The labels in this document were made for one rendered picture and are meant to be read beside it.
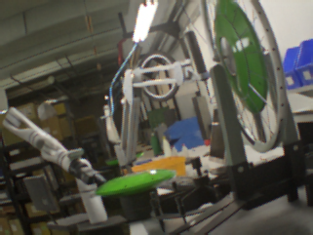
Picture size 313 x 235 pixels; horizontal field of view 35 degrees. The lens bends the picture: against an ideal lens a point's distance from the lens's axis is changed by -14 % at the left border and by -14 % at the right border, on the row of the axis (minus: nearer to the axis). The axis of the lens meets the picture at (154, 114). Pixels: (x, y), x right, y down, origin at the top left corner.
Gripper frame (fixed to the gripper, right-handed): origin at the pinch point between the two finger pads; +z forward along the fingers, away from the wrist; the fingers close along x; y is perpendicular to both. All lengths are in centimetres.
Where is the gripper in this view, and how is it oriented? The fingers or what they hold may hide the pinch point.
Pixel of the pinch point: (106, 181)
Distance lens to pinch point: 213.3
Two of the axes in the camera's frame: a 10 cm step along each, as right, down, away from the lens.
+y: -2.0, 9.1, 3.5
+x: -6.1, 1.6, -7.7
